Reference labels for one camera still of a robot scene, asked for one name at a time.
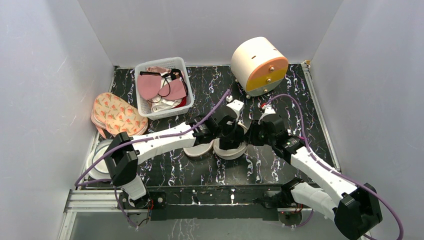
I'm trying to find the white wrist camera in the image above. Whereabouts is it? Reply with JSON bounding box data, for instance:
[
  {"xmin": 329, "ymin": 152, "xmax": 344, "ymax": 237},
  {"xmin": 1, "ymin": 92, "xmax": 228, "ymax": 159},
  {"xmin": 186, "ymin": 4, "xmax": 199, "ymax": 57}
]
[
  {"xmin": 225, "ymin": 95, "xmax": 245, "ymax": 121},
  {"xmin": 259, "ymin": 103, "xmax": 276, "ymax": 122}
]

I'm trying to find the white mesh laundry bag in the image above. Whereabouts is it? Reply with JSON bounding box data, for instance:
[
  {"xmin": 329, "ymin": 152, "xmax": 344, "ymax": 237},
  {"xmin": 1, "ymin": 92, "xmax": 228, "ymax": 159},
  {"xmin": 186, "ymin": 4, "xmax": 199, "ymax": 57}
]
[{"xmin": 182, "ymin": 121, "xmax": 248, "ymax": 160}]

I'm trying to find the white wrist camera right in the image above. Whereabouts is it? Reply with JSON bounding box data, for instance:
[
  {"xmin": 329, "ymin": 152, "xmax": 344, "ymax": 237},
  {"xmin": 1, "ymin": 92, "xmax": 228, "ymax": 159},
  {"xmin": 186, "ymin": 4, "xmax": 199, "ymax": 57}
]
[{"xmin": 259, "ymin": 103, "xmax": 276, "ymax": 122}]

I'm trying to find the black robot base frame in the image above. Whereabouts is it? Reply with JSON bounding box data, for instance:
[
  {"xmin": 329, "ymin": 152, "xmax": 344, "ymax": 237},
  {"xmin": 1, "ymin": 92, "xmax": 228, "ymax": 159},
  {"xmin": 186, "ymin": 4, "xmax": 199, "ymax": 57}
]
[{"xmin": 117, "ymin": 184, "xmax": 311, "ymax": 227}]

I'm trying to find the cream orange cylindrical machine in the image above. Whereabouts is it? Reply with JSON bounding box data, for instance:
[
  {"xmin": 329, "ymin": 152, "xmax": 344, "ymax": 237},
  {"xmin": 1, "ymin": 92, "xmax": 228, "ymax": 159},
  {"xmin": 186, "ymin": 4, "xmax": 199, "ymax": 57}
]
[{"xmin": 230, "ymin": 36, "xmax": 289, "ymax": 99}]

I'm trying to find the red garment in basket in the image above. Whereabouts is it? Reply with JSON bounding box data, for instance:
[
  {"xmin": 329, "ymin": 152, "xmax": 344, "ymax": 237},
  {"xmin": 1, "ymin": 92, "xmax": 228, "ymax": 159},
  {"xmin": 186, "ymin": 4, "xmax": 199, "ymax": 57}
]
[{"xmin": 175, "ymin": 97, "xmax": 187, "ymax": 108}]

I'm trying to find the pink bra in basket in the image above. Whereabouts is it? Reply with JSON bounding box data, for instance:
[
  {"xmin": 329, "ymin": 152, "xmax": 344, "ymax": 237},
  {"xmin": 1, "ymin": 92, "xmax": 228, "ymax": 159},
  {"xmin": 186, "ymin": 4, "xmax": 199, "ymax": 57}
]
[{"xmin": 136, "ymin": 68, "xmax": 188, "ymax": 101}]

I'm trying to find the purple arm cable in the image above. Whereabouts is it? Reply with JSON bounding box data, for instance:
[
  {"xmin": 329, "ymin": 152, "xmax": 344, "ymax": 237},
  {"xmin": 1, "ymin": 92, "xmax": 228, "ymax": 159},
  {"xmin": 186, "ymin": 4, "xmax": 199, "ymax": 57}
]
[
  {"xmin": 74, "ymin": 88, "xmax": 233, "ymax": 229},
  {"xmin": 261, "ymin": 93, "xmax": 405, "ymax": 240}
]

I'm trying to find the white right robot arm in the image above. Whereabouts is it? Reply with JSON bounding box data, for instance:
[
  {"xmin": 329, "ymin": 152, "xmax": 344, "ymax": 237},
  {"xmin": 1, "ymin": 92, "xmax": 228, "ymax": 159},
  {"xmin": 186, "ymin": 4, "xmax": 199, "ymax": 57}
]
[{"xmin": 244, "ymin": 113, "xmax": 383, "ymax": 240}]

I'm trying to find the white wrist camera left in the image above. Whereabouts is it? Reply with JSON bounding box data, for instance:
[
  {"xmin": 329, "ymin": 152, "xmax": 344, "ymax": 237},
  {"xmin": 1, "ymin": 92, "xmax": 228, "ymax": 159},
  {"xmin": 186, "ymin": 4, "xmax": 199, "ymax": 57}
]
[{"xmin": 225, "ymin": 95, "xmax": 245, "ymax": 121}]

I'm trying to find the white plastic basket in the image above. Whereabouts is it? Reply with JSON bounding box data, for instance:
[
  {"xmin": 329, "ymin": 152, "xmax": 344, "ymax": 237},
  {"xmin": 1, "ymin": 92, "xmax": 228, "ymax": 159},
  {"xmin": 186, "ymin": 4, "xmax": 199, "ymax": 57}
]
[{"xmin": 134, "ymin": 57, "xmax": 194, "ymax": 120}]

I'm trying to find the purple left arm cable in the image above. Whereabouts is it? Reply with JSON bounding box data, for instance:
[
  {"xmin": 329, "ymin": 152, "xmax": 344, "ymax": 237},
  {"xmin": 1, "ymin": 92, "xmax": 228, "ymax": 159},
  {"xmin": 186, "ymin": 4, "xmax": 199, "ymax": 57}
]
[{"xmin": 74, "ymin": 88, "xmax": 233, "ymax": 229}]

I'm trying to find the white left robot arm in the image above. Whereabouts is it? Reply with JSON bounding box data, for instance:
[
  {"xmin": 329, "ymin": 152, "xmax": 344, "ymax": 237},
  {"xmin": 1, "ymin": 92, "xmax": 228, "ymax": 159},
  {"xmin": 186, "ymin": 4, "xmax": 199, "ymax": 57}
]
[{"xmin": 104, "ymin": 114, "xmax": 247, "ymax": 208}]

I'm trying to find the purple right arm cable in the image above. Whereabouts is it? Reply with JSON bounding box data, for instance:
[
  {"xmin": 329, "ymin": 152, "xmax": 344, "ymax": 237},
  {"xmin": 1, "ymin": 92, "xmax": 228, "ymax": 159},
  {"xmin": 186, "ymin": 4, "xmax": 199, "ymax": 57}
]
[{"xmin": 261, "ymin": 93, "xmax": 405, "ymax": 240}]

